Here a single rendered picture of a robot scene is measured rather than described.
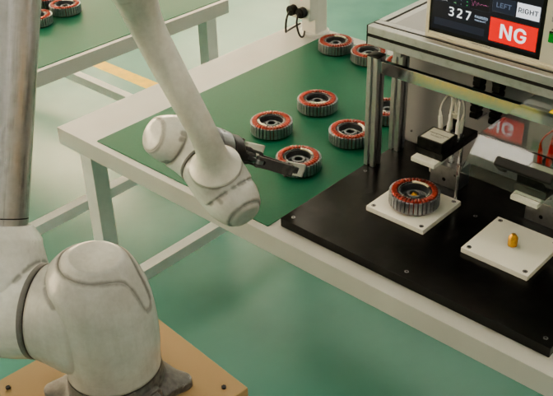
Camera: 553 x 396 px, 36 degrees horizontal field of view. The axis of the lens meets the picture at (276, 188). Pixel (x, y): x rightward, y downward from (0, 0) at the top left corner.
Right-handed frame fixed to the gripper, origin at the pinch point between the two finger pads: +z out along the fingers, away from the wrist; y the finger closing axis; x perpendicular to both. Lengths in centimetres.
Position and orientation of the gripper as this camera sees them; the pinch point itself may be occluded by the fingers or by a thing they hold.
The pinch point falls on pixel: (279, 160)
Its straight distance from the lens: 203.0
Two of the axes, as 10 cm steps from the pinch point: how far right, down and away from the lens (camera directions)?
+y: -7.1, -3.6, 6.1
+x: -3.4, 9.3, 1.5
